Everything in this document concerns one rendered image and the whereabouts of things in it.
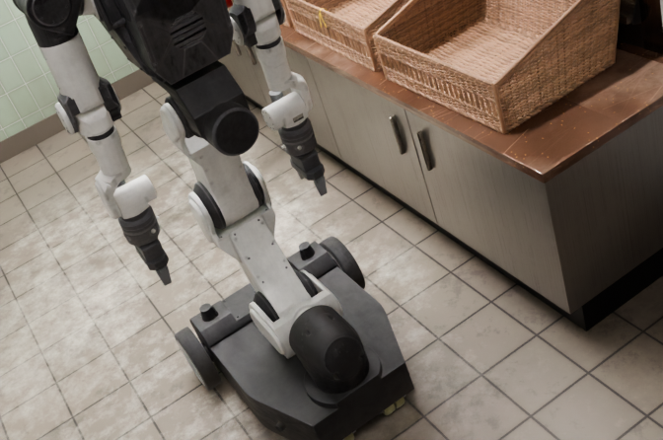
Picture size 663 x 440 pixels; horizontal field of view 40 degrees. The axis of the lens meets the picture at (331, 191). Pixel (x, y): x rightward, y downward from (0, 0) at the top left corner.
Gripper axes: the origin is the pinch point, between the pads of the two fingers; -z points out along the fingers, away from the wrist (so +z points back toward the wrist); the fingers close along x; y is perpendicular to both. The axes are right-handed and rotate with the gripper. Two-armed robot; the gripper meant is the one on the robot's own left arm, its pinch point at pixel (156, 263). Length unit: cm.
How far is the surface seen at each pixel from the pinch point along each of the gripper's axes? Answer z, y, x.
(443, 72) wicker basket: 20, -89, -8
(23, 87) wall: -59, -6, 230
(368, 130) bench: -21, -85, 34
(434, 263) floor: -52, -81, -3
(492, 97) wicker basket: 21, -89, -28
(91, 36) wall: -49, -46, 232
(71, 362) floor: -66, 32, 52
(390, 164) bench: -30, -86, 24
